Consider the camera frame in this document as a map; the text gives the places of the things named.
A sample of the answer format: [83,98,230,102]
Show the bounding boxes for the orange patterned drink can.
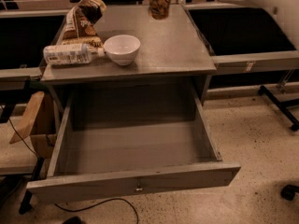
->
[149,0,171,20]

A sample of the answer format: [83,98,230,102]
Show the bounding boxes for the grey cabinet with flat top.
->
[41,4,219,133]

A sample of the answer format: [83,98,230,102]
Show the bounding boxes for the small metal drawer knob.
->
[135,182,144,193]

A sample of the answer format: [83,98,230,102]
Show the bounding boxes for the black metal stand leg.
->
[18,156,45,216]

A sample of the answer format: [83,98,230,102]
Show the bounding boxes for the open grey top drawer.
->
[26,83,242,205]

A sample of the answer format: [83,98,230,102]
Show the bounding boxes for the clear plastic bottle lying down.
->
[43,44,106,65]

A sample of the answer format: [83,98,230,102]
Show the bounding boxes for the brown chip bag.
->
[62,0,107,48]

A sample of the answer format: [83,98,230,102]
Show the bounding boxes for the brown cardboard box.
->
[9,91,56,159]

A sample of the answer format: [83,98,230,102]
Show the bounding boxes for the black chair base with casters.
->
[258,85,299,201]

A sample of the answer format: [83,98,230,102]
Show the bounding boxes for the white ceramic bowl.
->
[104,35,141,65]

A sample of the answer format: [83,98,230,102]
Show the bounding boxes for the black floor cable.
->
[53,197,140,224]

